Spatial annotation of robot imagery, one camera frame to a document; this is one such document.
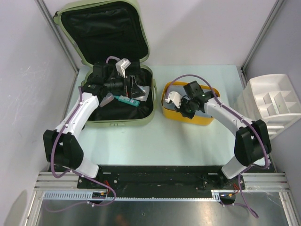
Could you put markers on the green hard-shell suitcase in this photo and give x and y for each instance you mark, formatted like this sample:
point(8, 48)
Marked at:
point(100, 30)

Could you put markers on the yellow plastic basket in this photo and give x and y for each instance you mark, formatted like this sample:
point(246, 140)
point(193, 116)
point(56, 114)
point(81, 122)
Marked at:
point(197, 120)

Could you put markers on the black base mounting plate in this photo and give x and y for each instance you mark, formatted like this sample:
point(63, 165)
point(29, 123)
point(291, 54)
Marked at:
point(158, 182)

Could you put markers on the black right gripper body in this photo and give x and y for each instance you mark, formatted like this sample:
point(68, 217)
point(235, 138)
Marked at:
point(187, 108)

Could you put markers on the teal toothpaste tube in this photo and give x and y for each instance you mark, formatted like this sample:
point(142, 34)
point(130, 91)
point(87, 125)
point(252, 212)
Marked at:
point(127, 100)

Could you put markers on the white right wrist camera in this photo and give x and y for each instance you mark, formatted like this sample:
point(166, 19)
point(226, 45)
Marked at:
point(174, 98)

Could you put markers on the white plastic drawer organizer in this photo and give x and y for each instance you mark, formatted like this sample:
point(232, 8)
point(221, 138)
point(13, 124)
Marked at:
point(272, 99)

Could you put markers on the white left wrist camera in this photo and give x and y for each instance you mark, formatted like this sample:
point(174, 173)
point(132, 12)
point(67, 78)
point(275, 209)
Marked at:
point(121, 66)

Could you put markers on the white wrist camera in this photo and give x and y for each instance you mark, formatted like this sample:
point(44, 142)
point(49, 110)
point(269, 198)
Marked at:
point(121, 66)
point(174, 98)

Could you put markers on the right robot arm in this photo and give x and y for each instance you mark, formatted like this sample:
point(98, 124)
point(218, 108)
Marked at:
point(252, 141)

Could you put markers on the aluminium frame rail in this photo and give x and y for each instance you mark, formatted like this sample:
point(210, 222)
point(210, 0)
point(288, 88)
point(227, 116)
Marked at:
point(254, 182)

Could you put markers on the grey garment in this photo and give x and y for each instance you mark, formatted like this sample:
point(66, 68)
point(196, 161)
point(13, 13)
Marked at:
point(185, 92)

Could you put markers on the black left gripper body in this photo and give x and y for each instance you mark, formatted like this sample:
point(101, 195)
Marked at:
point(118, 84)

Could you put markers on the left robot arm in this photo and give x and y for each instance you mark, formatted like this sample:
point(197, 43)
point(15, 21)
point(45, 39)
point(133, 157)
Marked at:
point(61, 144)

